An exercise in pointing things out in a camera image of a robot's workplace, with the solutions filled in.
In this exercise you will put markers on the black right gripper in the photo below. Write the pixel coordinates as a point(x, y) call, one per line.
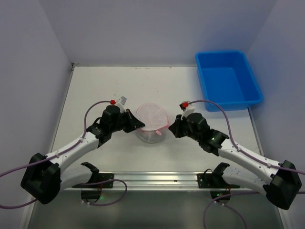
point(181, 127)

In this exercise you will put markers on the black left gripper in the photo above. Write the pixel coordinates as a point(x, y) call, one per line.
point(128, 120)

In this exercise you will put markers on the white pink mesh laundry bag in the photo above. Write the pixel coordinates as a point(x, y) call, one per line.
point(156, 123)

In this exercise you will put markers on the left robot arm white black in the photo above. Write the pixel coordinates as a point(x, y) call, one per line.
point(48, 174)

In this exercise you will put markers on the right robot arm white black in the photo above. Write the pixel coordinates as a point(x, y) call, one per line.
point(279, 182)

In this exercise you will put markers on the blue plastic bin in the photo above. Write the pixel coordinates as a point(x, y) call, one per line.
point(227, 79)

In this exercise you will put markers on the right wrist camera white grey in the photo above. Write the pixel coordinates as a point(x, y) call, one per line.
point(187, 109)

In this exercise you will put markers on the wrist camera white grey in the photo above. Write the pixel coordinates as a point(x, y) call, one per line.
point(119, 103)
point(187, 109)

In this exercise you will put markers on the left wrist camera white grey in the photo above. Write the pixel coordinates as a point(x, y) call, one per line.
point(119, 103)

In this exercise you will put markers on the aluminium mounting rail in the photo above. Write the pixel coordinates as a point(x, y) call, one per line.
point(155, 180)

